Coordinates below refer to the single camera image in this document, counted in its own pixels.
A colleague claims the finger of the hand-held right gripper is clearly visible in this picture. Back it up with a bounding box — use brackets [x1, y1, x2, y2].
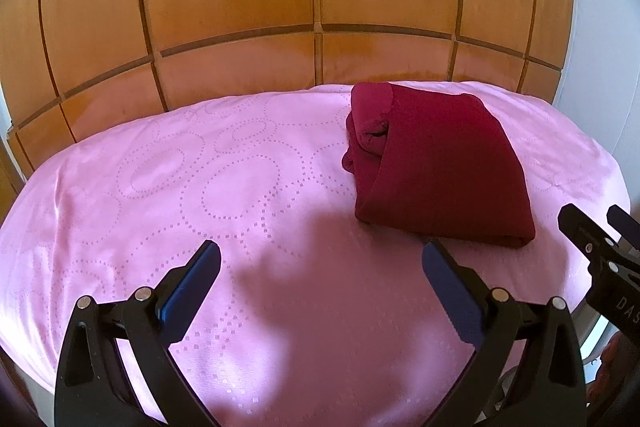
[606, 204, 640, 253]
[557, 203, 615, 262]

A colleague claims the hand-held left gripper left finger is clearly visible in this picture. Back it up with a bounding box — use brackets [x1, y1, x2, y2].
[54, 240, 222, 427]

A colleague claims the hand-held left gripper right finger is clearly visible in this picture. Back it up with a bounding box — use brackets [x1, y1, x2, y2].
[422, 240, 588, 427]

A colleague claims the dark red garment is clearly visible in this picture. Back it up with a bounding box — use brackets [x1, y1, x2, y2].
[341, 82, 537, 251]

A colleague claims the pink patterned bed sheet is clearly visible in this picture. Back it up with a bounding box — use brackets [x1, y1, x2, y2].
[0, 79, 632, 427]

